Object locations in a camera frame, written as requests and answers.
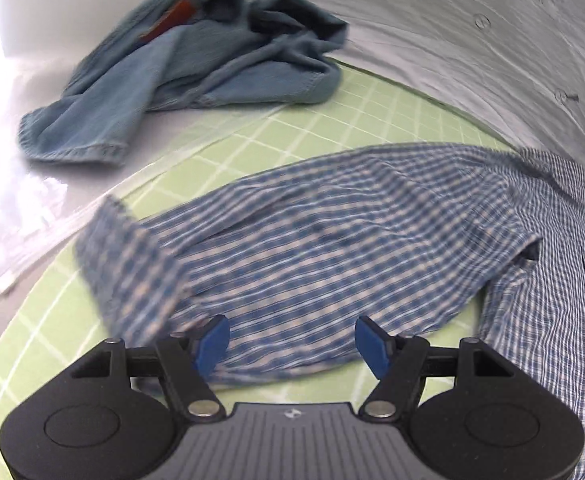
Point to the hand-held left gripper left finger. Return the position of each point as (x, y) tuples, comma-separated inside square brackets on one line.
[(211, 345)]

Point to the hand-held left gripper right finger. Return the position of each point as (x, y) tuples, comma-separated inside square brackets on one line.
[(374, 348)]

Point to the blue plaid shirt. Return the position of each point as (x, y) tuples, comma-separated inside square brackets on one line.
[(352, 240)]

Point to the green grid mat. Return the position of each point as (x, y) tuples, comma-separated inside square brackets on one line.
[(292, 135)]

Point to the blue denim garment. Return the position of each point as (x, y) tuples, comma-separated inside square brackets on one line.
[(182, 75)]

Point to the white printed bed sheet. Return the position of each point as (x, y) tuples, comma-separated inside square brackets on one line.
[(462, 50)]

